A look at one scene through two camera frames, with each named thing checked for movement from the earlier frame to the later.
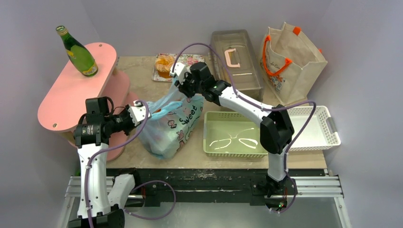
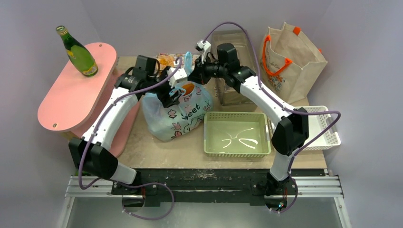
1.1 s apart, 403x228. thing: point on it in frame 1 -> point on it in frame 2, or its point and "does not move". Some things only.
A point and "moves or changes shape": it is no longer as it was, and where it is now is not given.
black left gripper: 126,111 -> 167,99
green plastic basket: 232,134 does not move
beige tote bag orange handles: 288,61 does not move
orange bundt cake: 163,65 does not move
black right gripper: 184,87 -> 197,75
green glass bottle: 79,53 does not move
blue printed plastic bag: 173,116 moves or changes shape
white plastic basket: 321,131 does not move
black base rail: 213,186 does not move
